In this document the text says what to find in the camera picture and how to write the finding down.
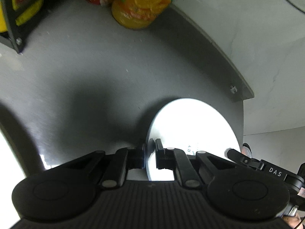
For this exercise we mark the white plate with blue logo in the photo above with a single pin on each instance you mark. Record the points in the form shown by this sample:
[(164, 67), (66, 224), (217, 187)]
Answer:
[(190, 125)]

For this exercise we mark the small white clip on counter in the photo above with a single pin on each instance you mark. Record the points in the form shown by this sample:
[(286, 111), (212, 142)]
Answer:
[(233, 89)]

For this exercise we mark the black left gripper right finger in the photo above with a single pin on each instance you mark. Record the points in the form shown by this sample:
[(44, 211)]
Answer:
[(186, 168)]

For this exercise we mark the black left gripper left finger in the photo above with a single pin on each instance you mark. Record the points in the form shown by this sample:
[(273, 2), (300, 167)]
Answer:
[(116, 166)]

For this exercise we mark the black metal spice rack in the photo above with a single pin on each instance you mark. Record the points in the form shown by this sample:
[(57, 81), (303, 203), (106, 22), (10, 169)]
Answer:
[(14, 36)]

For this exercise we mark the white bowl with gold rim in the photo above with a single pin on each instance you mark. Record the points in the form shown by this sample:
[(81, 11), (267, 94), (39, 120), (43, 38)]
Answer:
[(11, 175)]

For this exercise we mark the orange juice bottle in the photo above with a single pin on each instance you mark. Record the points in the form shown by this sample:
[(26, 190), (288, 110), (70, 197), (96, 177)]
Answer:
[(138, 14)]

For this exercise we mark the person's right hand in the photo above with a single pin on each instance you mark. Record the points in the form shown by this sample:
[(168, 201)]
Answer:
[(293, 222)]

